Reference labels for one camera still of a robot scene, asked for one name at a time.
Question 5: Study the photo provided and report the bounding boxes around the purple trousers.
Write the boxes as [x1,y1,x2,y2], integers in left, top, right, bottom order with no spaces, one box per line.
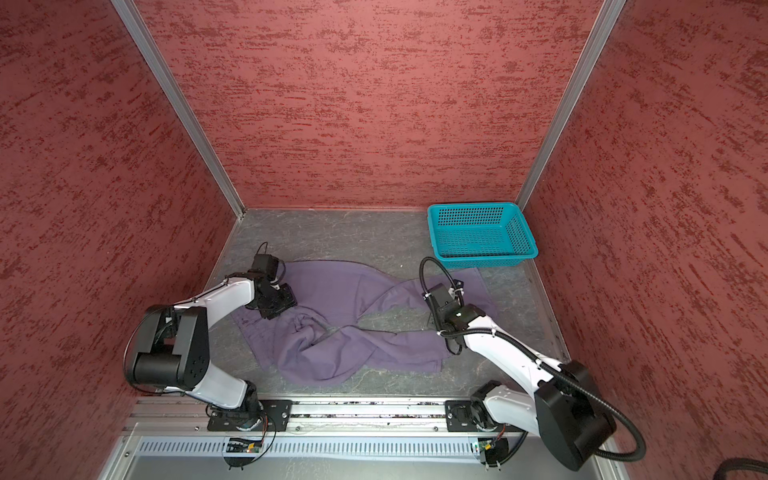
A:
[230,259,499,387]

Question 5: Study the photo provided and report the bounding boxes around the teal plastic basket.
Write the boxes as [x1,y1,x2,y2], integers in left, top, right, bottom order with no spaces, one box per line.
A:
[427,202,539,269]

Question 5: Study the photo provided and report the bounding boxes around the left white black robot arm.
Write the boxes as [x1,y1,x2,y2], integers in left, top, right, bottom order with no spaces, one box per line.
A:
[122,271,297,431]

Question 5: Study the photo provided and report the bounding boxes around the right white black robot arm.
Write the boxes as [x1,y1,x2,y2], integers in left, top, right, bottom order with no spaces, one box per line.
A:
[424,285,616,471]

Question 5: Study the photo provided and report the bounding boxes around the right small circuit board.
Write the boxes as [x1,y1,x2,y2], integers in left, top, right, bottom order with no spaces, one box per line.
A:
[475,438,509,468]

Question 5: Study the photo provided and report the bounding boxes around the small circuit board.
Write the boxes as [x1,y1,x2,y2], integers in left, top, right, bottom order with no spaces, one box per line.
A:
[225,437,264,455]
[475,438,509,468]

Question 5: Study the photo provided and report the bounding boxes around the left small circuit board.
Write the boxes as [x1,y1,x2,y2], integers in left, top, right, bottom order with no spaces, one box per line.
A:
[225,437,264,455]

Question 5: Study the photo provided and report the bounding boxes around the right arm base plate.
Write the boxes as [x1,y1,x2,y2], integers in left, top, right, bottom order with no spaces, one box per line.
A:
[444,399,525,434]

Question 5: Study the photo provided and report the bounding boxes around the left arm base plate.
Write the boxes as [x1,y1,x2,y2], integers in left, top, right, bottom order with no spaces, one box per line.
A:
[206,399,293,434]

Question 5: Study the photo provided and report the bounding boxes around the white slotted cable duct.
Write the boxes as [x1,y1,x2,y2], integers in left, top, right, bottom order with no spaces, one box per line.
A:
[135,436,479,463]

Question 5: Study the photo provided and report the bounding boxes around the aluminium front rail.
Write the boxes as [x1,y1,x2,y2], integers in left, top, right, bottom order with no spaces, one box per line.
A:
[122,394,610,438]

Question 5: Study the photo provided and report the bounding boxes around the left aluminium corner post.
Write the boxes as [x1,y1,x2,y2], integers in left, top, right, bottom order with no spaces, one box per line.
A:
[111,0,247,220]

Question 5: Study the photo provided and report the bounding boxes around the aluminium corner post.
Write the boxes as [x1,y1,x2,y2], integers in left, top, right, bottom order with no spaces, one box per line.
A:
[516,0,626,210]
[111,0,247,220]

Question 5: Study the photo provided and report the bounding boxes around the black hose bottom right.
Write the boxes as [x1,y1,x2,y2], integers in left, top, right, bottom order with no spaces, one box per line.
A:
[710,457,768,480]

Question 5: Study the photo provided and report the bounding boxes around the right aluminium corner post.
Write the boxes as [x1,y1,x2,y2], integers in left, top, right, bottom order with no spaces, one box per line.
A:
[516,0,626,210]

